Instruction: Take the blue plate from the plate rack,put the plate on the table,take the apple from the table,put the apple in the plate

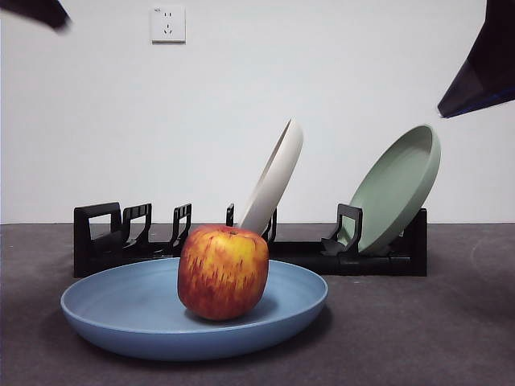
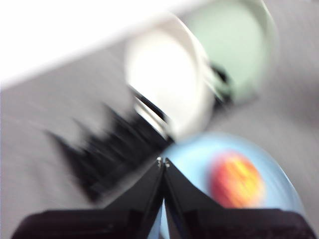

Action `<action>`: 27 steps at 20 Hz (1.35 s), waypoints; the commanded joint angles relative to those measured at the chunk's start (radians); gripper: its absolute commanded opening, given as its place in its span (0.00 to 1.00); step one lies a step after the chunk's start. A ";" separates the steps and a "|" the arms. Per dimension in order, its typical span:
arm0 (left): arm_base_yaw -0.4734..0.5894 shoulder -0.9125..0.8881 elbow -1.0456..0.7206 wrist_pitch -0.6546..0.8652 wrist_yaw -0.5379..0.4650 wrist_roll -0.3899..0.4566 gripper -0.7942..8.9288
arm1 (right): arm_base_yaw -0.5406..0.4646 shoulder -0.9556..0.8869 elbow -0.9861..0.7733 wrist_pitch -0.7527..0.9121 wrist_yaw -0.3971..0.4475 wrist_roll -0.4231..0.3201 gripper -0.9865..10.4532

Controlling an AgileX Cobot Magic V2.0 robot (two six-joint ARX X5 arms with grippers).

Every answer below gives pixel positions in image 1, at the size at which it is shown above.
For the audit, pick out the black plate rack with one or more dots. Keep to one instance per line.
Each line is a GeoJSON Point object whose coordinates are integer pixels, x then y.
{"type": "Point", "coordinates": [362, 263]}

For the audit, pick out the beige plate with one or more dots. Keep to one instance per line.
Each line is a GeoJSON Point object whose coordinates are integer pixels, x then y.
{"type": "Point", "coordinates": [277, 177]}

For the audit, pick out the green plate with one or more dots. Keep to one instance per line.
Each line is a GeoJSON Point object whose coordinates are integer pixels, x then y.
{"type": "Point", "coordinates": [394, 189]}

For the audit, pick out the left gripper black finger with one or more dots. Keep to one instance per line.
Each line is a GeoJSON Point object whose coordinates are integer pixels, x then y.
{"type": "Point", "coordinates": [44, 12]}

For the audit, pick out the blue plate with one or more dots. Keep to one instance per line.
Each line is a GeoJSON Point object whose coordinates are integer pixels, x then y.
{"type": "Point", "coordinates": [133, 305]}

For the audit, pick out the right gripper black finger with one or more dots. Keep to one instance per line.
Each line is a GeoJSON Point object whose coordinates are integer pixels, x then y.
{"type": "Point", "coordinates": [491, 68]}

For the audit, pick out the red yellow apple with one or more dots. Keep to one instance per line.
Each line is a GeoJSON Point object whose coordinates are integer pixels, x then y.
{"type": "Point", "coordinates": [223, 273]}

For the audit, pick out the white wall socket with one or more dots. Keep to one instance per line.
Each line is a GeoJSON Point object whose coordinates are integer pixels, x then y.
{"type": "Point", "coordinates": [169, 24]}

